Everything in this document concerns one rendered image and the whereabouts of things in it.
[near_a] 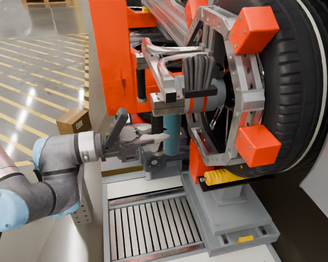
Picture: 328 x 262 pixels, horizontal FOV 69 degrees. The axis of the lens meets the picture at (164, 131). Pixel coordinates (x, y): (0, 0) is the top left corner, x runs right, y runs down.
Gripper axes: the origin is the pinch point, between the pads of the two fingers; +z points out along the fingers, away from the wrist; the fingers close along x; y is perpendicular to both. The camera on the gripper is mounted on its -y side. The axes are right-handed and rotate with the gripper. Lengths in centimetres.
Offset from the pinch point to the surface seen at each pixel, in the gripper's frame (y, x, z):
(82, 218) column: 78, -30, -41
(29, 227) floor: 83, -35, -71
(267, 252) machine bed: 75, 12, 50
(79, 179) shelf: 38, -22, -33
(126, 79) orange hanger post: 9, -60, -6
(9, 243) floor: 83, -27, -80
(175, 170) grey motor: 74, -51, 20
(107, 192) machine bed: 75, -44, -26
